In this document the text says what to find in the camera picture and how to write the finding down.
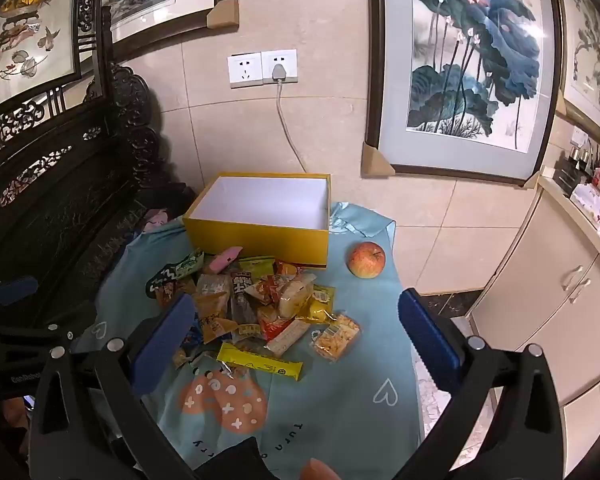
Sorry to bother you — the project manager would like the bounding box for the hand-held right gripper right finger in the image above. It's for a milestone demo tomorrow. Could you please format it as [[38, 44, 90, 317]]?
[[395, 288, 566, 480]]

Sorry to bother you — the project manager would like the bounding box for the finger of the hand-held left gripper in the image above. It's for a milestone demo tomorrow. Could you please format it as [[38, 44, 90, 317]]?
[[0, 322, 76, 346], [0, 274, 40, 311]]

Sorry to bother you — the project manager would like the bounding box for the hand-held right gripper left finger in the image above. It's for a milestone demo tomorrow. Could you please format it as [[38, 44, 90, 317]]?
[[27, 292, 201, 480]]

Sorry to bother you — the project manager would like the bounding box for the lime green seed packet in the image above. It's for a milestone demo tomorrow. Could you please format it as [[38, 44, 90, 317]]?
[[237, 255, 277, 277]]

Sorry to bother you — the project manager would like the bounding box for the yellow cardboard box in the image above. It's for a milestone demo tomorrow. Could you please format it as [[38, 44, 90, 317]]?
[[182, 172, 332, 271]]

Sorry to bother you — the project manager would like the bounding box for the person's left hand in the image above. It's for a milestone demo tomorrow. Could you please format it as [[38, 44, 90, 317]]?
[[0, 396, 31, 431]]

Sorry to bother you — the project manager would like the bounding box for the person's right hand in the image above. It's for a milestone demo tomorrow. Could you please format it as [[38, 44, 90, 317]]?
[[300, 457, 340, 480]]

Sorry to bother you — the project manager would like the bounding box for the carved dark wooden bench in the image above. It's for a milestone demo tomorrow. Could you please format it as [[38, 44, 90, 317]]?
[[0, 0, 201, 331]]

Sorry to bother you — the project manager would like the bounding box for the red apple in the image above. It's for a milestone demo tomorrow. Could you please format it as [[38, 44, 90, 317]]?
[[347, 241, 386, 279]]

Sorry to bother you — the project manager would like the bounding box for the teal printed tablecloth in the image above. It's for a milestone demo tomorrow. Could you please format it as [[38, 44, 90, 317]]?
[[72, 201, 423, 480]]

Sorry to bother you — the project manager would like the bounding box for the white cabinet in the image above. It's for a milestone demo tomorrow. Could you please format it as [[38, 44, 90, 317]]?
[[467, 165, 600, 476]]

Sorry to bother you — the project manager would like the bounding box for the pink cloth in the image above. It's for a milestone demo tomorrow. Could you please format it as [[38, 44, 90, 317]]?
[[142, 208, 173, 233]]

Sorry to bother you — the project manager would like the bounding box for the cardboard corner protector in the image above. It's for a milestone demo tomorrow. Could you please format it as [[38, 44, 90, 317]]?
[[206, 0, 240, 31], [361, 141, 396, 177], [525, 166, 556, 191]]

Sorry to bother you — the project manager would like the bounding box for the white red printed box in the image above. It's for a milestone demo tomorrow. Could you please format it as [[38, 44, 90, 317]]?
[[572, 183, 600, 231]]

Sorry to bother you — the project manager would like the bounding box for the black bottle holder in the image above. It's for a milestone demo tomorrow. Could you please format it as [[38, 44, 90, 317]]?
[[552, 145, 600, 196]]

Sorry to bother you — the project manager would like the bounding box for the flower bird embroidered panel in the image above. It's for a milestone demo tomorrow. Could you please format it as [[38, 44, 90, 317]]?
[[0, 0, 83, 126]]

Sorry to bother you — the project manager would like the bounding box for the framed lotus painting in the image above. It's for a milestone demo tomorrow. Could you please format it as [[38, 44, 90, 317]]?
[[364, 0, 563, 186]]

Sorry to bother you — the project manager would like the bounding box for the framed branch painting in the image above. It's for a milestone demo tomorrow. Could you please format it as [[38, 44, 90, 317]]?
[[550, 0, 600, 143]]

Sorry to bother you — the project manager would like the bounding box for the grey power cable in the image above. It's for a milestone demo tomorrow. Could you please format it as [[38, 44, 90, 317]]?
[[275, 80, 308, 173]]

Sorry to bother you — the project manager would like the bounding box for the white wall socket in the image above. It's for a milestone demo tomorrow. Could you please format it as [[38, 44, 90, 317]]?
[[261, 49, 299, 85], [227, 52, 265, 88]]

